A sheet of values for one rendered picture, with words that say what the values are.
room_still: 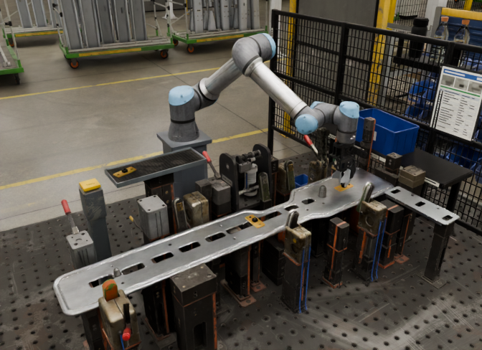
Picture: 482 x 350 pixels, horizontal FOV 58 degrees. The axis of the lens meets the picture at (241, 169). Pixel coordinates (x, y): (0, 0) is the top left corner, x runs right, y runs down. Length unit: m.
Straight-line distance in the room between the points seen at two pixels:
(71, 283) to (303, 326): 0.81
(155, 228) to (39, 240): 0.81
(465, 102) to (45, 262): 1.94
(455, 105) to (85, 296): 1.68
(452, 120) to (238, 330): 1.31
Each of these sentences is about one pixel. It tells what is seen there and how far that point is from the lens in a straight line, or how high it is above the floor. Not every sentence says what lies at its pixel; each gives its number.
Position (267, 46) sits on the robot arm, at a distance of 1.86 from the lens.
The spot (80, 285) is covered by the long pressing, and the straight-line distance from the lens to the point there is 1.46.
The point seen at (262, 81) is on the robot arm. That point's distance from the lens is 1.72.
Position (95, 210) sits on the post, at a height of 1.07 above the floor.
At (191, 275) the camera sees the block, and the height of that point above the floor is 1.03.
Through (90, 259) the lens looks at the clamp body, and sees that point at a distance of 1.55.
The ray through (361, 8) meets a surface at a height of 1.46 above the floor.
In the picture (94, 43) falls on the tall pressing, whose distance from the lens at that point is 8.39.
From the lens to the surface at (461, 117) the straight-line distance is 2.16.
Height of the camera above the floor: 1.92
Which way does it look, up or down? 27 degrees down
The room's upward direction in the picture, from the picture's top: straight up
